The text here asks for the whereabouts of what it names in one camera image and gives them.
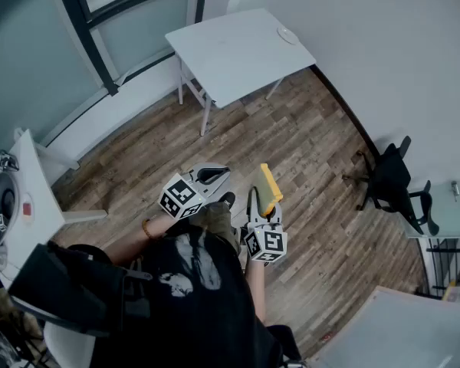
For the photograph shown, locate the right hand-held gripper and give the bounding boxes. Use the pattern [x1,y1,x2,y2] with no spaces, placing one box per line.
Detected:
[244,186,288,263]

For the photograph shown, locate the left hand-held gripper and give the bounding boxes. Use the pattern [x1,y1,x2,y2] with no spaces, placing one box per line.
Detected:
[159,162,232,219]

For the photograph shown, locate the yellow sponge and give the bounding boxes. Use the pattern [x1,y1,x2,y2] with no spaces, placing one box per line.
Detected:
[252,163,284,219]

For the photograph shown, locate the white plate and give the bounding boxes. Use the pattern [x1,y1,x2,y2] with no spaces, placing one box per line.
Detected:
[277,27,301,46]

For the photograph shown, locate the person's right forearm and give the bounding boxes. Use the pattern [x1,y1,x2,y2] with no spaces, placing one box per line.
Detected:
[245,257,268,321]

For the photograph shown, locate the person's left forearm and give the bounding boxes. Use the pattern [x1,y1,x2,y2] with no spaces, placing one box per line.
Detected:
[107,211,177,267]

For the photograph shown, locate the black shoe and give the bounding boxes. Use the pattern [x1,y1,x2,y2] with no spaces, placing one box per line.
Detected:
[217,191,237,210]

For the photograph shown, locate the olive trousers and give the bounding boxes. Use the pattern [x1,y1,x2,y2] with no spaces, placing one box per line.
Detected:
[176,201,242,255]

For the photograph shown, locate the white folding table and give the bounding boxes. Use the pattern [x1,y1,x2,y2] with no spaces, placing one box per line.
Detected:
[164,8,317,137]

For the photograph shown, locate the black printed t-shirt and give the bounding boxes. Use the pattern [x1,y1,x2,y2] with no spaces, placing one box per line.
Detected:
[107,231,304,368]

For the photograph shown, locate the black office chair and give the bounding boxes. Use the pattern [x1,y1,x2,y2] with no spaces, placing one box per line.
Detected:
[342,135,441,237]

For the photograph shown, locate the white side table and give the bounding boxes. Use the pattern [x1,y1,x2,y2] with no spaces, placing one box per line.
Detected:
[0,128,109,291]

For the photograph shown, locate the frosted glass desk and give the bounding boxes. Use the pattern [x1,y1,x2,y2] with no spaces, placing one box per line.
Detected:
[310,285,460,368]

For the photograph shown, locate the black metal rack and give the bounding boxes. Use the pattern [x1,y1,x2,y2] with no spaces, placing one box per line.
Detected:
[424,237,460,299]

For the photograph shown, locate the white disc red label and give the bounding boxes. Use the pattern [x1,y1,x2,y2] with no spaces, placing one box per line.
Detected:
[19,192,36,224]

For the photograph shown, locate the black chest-mounted box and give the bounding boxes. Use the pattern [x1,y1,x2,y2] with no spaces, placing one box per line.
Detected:
[7,241,153,339]

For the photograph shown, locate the white round device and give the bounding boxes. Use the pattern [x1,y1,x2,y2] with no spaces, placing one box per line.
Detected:
[0,149,23,247]

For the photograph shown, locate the brown bead bracelet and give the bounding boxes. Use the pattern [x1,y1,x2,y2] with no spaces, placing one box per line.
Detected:
[140,218,155,241]

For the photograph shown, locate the dark window frame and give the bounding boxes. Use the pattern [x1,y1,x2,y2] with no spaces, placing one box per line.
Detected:
[52,0,210,96]

